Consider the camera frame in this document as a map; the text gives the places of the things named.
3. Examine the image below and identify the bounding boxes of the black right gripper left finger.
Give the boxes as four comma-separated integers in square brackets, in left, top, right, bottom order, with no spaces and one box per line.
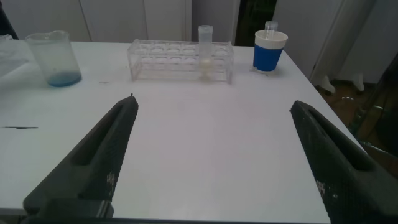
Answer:
[22,94,140,219]

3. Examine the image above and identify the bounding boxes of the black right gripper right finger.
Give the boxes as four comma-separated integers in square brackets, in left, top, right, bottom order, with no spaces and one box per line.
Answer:
[289,100,398,224]

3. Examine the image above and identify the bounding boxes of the test tube with red pigment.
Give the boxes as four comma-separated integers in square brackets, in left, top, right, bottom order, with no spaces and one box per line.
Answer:
[264,20,279,40]

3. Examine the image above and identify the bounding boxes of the clear plastic beaker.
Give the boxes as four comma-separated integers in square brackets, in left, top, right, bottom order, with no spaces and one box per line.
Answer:
[24,30,83,88]

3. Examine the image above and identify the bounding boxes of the clear acrylic test tube rack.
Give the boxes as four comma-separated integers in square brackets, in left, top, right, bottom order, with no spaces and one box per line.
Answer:
[126,39,234,85]
[0,34,31,78]

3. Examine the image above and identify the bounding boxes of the test tube with pale yellow pigment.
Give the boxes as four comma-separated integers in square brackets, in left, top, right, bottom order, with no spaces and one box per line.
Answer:
[198,24,215,81]

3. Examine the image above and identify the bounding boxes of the white partition foot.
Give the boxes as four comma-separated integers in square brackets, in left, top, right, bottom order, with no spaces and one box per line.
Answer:
[316,72,365,95]

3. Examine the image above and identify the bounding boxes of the paper cup with blue band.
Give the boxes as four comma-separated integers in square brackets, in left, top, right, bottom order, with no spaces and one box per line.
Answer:
[252,29,289,73]

